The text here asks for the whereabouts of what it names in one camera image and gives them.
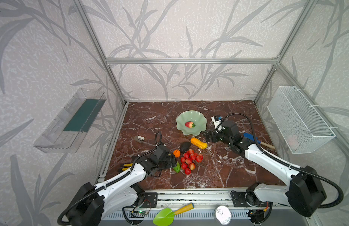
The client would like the green yellow fake mango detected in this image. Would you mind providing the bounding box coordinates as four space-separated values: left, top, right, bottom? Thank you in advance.
173 162 181 173

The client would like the small fake orange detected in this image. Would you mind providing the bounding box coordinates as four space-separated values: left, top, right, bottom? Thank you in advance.
173 149 181 158

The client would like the yellow orange fake mango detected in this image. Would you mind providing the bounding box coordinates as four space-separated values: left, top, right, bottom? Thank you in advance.
190 137 208 150

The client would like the red fake grape bunch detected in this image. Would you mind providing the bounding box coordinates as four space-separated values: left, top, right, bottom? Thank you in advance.
180 149 204 175

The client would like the red peach with leaf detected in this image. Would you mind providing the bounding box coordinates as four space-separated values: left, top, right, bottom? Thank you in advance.
185 121 196 129

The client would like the dark fake avocado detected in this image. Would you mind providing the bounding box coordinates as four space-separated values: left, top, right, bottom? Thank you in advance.
179 142 191 153

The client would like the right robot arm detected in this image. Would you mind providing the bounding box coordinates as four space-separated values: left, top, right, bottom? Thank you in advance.
203 121 344 217

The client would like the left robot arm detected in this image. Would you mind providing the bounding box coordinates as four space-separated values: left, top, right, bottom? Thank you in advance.
57 144 177 226

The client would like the green scalloped fruit bowl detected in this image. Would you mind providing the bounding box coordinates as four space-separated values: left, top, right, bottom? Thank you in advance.
176 110 207 136

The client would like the yellow cloth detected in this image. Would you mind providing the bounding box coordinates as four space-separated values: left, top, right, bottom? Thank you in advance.
119 163 133 172

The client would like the small green circuit board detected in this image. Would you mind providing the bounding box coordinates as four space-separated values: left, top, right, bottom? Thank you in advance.
130 209 150 218

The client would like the pink object in basket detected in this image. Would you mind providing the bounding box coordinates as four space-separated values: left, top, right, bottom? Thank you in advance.
286 135 300 150

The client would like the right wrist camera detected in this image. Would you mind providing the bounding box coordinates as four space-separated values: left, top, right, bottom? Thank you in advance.
211 115 222 133

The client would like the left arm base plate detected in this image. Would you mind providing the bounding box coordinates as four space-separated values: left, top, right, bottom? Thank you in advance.
132 192 158 208

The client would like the green trowel yellow handle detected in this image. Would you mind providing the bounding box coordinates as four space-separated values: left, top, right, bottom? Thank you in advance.
153 203 194 226

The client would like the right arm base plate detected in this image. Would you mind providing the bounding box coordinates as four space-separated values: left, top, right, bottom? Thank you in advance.
230 190 269 209

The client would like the white wire basket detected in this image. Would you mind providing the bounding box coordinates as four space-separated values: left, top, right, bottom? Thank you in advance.
267 86 336 154

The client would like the clear plastic wall tray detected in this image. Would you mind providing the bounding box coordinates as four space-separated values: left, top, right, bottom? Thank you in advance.
34 88 107 153

